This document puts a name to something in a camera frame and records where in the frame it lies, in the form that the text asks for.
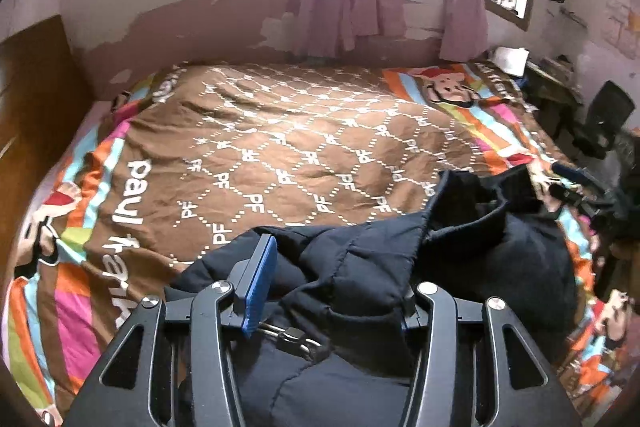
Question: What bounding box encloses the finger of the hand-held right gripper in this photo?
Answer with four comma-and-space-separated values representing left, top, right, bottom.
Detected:
552, 162, 601, 190
547, 183, 586, 208

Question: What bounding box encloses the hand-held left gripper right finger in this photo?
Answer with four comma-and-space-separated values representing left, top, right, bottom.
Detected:
400, 282, 581, 427

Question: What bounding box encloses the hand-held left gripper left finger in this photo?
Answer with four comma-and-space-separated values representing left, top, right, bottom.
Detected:
62, 234, 278, 427

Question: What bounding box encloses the black puffer jacket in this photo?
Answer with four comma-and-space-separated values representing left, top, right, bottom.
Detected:
164, 164, 581, 427

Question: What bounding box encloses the black office chair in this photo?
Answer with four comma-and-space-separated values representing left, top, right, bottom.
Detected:
572, 81, 636, 160

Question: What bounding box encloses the cluttered desk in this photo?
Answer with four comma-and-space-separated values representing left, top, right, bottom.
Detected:
524, 56, 586, 138

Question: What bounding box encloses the white paper sheet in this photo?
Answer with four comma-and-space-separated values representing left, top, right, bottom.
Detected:
492, 47, 530, 75

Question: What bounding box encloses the brown printed blanket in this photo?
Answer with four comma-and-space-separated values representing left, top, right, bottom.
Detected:
0, 62, 631, 427

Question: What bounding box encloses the wooden headboard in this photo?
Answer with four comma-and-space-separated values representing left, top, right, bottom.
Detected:
0, 14, 96, 288

